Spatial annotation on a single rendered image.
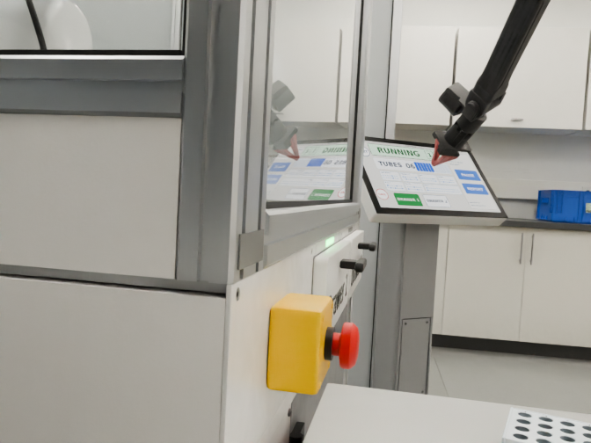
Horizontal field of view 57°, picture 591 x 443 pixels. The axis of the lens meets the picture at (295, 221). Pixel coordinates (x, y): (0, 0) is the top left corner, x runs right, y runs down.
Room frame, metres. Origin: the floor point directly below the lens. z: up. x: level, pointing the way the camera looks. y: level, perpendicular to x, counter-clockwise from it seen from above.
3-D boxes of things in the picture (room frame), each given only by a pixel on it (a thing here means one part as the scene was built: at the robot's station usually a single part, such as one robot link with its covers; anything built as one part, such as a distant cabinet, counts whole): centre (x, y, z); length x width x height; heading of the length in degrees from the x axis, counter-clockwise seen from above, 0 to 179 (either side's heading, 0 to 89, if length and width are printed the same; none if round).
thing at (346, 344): (0.47, -0.05, 0.88); 0.04 x 0.03 x 0.04; 169
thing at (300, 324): (0.48, -0.01, 0.88); 0.07 x 0.05 x 0.07; 169
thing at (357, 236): (1.11, -0.12, 0.87); 0.29 x 0.02 x 0.11; 169
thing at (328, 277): (0.80, -0.06, 0.87); 0.29 x 0.02 x 0.11; 169
